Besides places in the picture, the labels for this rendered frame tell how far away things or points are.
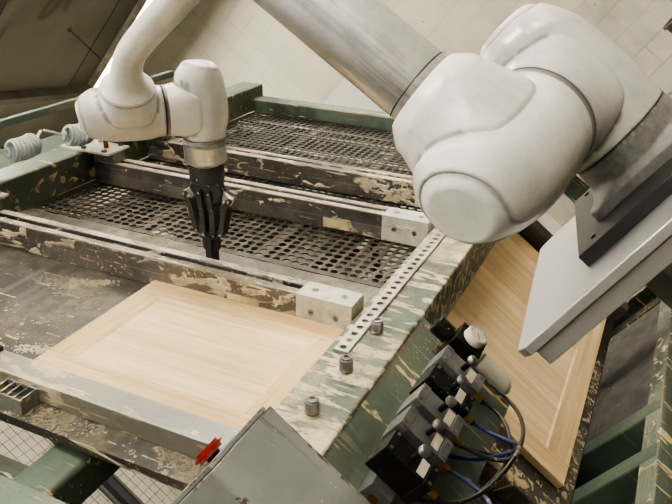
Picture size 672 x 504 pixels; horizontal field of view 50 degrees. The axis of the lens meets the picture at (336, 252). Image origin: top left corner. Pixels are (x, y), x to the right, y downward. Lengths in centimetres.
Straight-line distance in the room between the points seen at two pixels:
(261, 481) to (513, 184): 41
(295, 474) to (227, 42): 660
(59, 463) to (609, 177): 94
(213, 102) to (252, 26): 568
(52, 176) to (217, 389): 114
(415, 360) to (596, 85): 62
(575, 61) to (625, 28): 551
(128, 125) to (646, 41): 545
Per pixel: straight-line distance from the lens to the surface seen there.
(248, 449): 79
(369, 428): 119
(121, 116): 143
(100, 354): 143
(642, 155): 101
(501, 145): 82
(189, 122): 147
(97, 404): 126
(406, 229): 183
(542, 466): 190
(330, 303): 143
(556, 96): 91
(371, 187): 213
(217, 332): 145
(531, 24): 101
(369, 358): 130
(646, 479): 183
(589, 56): 100
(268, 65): 707
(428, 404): 115
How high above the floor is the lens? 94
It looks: 3 degrees up
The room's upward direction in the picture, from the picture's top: 47 degrees counter-clockwise
